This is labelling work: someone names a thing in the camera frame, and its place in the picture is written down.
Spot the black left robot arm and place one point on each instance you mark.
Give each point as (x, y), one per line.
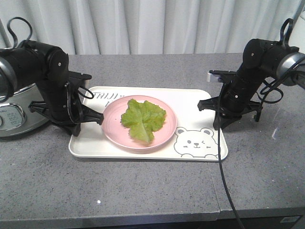
(46, 66)

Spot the pink round plate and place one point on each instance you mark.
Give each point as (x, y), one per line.
(119, 134)

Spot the green lettuce leaf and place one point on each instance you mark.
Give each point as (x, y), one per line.
(143, 119)

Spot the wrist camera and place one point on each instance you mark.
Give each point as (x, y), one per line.
(79, 79)
(216, 76)

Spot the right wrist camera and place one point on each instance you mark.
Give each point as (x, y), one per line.
(216, 76)

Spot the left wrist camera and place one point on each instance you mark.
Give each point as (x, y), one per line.
(79, 79)

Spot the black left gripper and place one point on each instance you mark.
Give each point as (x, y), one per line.
(62, 106)

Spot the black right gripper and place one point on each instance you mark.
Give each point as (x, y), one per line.
(234, 99)

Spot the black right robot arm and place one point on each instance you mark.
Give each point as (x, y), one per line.
(265, 66)

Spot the light green electric cooking pot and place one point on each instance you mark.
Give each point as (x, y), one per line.
(15, 116)

